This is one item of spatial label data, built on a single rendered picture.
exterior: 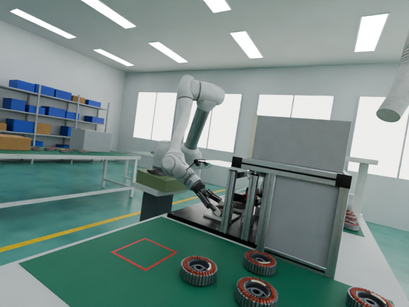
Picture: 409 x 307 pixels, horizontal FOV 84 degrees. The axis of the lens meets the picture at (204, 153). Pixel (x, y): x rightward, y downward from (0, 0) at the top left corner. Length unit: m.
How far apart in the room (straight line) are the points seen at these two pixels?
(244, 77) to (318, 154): 5.68
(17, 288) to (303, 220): 0.88
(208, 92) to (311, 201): 0.94
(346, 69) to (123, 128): 7.11
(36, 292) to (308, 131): 1.01
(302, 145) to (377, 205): 5.01
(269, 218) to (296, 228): 0.10
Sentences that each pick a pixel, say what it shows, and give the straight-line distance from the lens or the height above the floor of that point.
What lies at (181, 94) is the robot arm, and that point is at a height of 1.44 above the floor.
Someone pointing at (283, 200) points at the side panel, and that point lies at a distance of 0.96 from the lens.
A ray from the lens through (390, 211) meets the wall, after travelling 6.03.
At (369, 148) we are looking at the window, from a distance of 5.90.
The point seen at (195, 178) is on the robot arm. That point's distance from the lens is 1.29.
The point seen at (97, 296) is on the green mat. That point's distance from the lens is 0.70.
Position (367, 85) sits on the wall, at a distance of 6.11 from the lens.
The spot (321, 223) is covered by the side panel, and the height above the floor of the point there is 0.93.
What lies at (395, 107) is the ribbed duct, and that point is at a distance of 2.25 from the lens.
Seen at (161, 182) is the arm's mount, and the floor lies 0.81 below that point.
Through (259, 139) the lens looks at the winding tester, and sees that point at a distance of 1.07.
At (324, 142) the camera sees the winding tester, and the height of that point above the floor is 1.23.
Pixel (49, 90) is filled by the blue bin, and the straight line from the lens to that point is 7.26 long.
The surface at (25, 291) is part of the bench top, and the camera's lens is 0.76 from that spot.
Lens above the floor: 1.16
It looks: 3 degrees down
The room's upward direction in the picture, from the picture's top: 8 degrees clockwise
